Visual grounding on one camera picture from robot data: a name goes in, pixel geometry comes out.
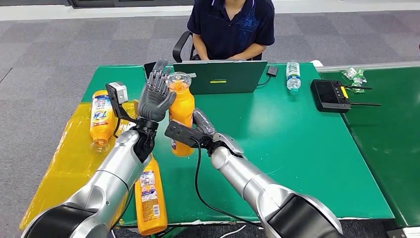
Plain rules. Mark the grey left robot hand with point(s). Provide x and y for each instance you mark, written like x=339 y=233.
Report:
x=154 y=101

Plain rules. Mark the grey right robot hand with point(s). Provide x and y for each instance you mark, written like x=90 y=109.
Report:
x=204 y=123

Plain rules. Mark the orange bottle with back label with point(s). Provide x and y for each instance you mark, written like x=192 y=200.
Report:
x=150 y=203
x=183 y=105

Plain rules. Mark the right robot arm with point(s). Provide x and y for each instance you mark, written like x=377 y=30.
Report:
x=256 y=187

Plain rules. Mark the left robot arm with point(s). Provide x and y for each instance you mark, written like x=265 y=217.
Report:
x=108 y=184

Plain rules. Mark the orange bottle with blue front label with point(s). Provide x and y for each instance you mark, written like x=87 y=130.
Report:
x=100 y=118

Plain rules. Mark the clear plastic water bottle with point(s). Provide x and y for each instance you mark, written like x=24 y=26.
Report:
x=293 y=77

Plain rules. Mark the brown cardboard strip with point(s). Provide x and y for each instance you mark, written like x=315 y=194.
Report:
x=135 y=105

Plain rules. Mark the black smartphone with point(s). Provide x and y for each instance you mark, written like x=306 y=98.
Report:
x=149 y=69

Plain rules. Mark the dark green laptop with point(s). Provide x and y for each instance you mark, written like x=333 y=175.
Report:
x=229 y=77

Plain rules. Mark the black office chair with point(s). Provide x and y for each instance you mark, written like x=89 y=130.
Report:
x=178 y=46

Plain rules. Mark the small black adapter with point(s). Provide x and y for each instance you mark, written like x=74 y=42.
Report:
x=272 y=71

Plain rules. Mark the person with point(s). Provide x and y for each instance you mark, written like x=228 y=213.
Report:
x=229 y=29

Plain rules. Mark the yellow plastic sheet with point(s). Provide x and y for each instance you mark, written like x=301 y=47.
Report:
x=59 y=177

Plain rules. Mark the black remote controller with antennas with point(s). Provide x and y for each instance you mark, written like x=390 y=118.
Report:
x=328 y=96

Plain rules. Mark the white plastic corner piece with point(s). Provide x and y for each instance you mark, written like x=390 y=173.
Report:
x=316 y=63

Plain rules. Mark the green white candy wrapper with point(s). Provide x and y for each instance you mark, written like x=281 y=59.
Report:
x=358 y=90
x=350 y=73
x=358 y=80

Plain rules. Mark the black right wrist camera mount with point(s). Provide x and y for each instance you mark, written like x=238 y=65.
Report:
x=183 y=133

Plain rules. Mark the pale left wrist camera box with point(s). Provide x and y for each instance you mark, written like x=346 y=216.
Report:
x=119 y=93

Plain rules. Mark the black left camera bracket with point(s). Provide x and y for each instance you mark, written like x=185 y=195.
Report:
x=116 y=108

